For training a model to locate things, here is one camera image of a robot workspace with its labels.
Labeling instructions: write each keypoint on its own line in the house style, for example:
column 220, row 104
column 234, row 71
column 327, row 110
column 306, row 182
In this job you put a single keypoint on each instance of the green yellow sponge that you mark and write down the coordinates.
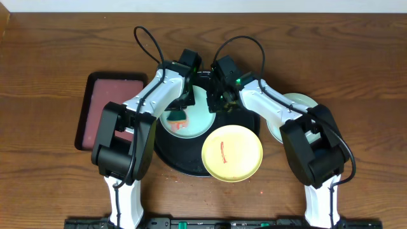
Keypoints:
column 177, row 116

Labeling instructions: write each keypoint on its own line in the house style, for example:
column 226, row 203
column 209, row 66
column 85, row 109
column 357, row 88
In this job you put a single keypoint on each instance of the yellow plate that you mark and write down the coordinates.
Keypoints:
column 232, row 153

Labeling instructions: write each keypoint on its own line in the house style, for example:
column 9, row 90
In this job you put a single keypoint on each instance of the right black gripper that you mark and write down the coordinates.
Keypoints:
column 213, row 107

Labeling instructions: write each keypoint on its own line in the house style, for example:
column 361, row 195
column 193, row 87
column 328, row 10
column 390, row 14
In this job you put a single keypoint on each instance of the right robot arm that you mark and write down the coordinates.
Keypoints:
column 315, row 149

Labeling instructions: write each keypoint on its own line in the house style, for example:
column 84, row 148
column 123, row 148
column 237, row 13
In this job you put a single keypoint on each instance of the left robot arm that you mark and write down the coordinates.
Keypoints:
column 126, row 134

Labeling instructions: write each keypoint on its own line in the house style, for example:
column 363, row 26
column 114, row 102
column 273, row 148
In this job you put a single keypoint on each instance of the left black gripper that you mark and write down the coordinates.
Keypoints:
column 191, row 102

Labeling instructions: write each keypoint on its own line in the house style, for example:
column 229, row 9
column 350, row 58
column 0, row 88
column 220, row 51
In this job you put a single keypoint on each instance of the light blue plate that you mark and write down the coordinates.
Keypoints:
column 199, row 119
column 302, row 99

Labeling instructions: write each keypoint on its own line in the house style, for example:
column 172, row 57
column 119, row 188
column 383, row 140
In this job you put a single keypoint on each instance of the rectangular dark red tray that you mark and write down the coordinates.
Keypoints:
column 103, row 87

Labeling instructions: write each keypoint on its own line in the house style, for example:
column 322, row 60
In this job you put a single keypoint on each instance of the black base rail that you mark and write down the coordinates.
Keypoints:
column 166, row 223

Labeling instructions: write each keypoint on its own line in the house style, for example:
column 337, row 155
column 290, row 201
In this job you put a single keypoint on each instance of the round black tray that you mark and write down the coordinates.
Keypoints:
column 185, row 155

